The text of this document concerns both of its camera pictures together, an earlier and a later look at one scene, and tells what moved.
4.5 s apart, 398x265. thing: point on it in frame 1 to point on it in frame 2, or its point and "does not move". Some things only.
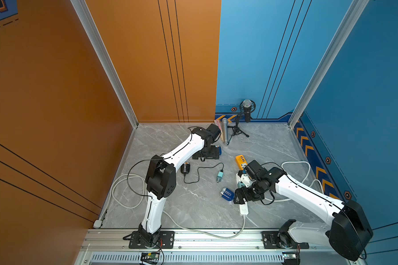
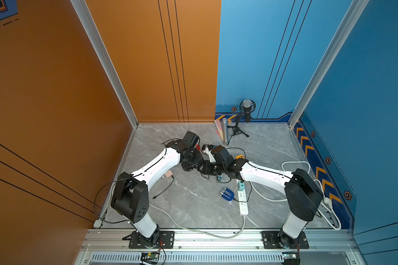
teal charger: x=240 y=184 does not move
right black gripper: x=243 y=191 to x=204 y=169
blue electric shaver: x=227 y=194 does not move
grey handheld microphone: x=225 y=127 does not move
